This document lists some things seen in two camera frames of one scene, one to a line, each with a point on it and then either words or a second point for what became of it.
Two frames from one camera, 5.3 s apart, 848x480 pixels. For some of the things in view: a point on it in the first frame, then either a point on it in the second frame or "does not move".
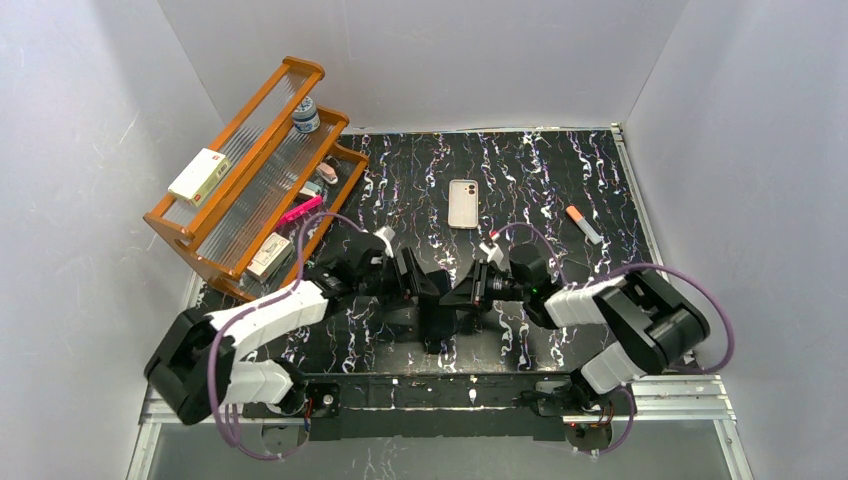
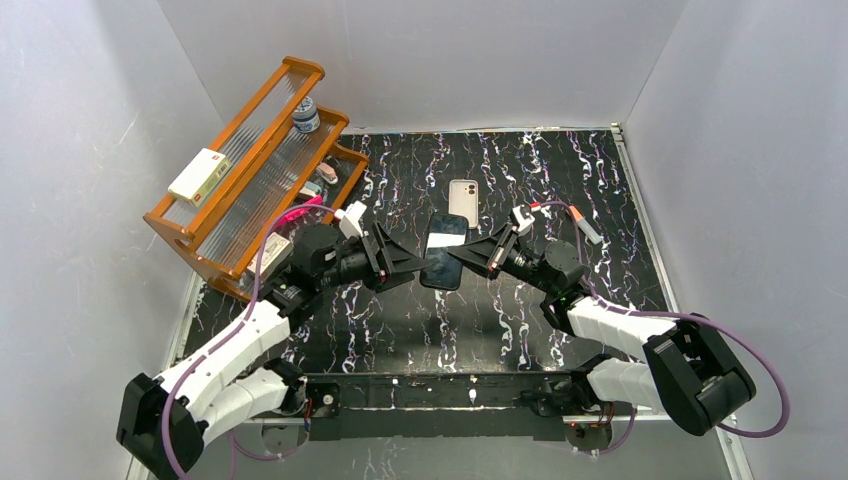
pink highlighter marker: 300,211 does not move
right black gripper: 479,284 -> 500,249
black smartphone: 438,322 -> 446,231
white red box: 201,177 does not move
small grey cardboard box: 270,257 does not move
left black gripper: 407,272 -> 379,257
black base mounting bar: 357,405 does not move
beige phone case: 463,204 does not move
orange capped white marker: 579,220 does not move
